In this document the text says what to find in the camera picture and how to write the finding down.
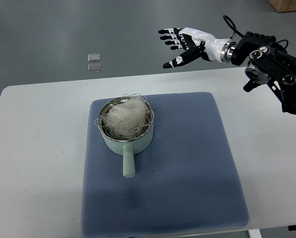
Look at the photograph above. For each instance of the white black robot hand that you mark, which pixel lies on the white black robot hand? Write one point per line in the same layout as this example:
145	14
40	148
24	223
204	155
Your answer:
196	44

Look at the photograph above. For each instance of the white vermicelli bundle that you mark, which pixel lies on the white vermicelli bundle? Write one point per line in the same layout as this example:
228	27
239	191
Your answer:
126	118

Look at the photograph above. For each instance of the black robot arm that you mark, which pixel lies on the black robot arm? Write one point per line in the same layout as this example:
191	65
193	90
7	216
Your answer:
270	64

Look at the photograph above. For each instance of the mint green steel pot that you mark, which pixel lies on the mint green steel pot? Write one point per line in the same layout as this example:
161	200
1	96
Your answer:
128	149

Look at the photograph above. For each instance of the wooden box corner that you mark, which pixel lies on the wooden box corner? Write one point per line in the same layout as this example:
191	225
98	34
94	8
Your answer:
282	6

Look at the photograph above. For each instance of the upper metal floor plate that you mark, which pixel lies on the upper metal floor plate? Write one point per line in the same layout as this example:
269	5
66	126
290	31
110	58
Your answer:
93	57

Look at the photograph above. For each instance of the blue quilted mat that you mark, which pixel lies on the blue quilted mat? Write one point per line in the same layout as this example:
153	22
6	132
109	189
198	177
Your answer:
185	180

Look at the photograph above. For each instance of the white table leg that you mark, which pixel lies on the white table leg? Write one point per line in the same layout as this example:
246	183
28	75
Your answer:
255	233

